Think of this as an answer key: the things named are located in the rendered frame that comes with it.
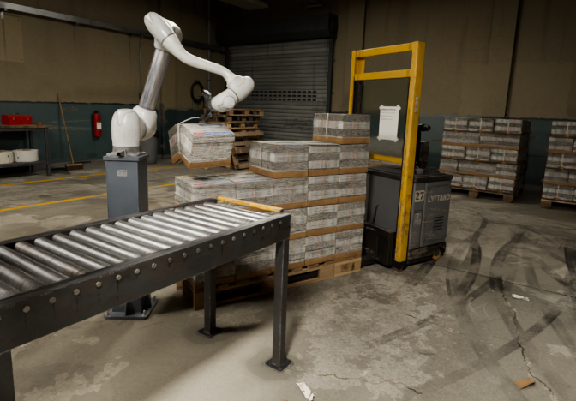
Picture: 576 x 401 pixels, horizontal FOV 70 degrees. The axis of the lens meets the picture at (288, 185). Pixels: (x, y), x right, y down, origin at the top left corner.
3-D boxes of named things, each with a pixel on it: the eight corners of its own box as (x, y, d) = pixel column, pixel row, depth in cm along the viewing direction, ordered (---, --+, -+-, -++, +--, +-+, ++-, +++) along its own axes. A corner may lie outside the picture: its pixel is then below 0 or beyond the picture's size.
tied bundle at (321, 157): (280, 170, 329) (281, 140, 325) (310, 168, 345) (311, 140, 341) (308, 176, 298) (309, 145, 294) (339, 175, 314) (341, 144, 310)
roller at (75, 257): (45, 247, 157) (45, 235, 156) (118, 279, 131) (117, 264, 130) (32, 250, 153) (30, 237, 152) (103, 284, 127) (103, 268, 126)
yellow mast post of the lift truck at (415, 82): (391, 259, 348) (409, 42, 317) (398, 257, 353) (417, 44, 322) (399, 262, 341) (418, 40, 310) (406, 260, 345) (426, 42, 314)
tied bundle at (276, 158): (248, 171, 314) (249, 140, 310) (281, 170, 329) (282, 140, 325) (273, 179, 282) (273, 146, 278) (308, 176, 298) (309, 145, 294)
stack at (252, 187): (175, 289, 297) (173, 175, 283) (306, 261, 360) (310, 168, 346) (194, 311, 265) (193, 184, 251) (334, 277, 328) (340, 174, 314)
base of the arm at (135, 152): (102, 157, 234) (102, 146, 233) (117, 152, 256) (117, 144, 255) (135, 158, 235) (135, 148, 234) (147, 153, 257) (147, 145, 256)
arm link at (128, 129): (106, 146, 239) (105, 107, 235) (121, 143, 257) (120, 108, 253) (133, 147, 238) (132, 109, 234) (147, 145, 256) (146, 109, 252)
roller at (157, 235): (122, 229, 183) (122, 218, 182) (195, 253, 157) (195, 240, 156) (111, 231, 179) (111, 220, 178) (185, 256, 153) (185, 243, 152)
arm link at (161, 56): (117, 136, 257) (134, 134, 278) (141, 146, 256) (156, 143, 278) (153, 14, 242) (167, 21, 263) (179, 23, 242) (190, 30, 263)
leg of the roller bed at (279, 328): (277, 358, 218) (281, 235, 206) (285, 362, 215) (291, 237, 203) (270, 363, 214) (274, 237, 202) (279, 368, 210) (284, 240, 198)
